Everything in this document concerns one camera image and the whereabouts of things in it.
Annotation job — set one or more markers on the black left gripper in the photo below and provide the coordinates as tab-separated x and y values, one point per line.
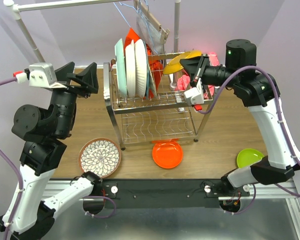
88	78

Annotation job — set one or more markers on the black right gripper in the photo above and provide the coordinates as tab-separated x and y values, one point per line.
195	67

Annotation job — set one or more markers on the woven bamboo plate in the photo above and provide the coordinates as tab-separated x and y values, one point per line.
152	85

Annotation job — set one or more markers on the teal scalloped plate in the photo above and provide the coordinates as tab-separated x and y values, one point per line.
148	77

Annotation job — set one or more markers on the mint rectangular plate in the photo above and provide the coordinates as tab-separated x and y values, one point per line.
120	68

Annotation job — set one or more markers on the flower plate brown rim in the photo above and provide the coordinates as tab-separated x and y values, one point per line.
100	156
141	68

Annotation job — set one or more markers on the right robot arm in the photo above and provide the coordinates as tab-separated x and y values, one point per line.
258	92

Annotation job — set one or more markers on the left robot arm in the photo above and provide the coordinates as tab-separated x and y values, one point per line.
29	216

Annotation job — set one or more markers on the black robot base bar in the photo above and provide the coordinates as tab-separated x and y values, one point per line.
164	193

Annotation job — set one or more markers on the pink printed garment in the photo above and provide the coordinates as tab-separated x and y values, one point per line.
184	80

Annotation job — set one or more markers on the orange garment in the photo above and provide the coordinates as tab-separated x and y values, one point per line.
156	66

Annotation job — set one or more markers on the orange plastic plate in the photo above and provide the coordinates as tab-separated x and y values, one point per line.
167	154

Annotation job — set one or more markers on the lime green plate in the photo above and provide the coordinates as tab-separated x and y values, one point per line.
248	156

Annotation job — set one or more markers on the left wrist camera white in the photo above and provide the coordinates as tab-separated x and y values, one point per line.
39	75

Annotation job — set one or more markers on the steel wire dish rack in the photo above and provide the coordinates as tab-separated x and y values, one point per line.
166	117

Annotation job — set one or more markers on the blue wire hanger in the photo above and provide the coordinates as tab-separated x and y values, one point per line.
125	10

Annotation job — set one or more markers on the white clothes rail frame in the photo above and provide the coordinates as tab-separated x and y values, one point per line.
16	10

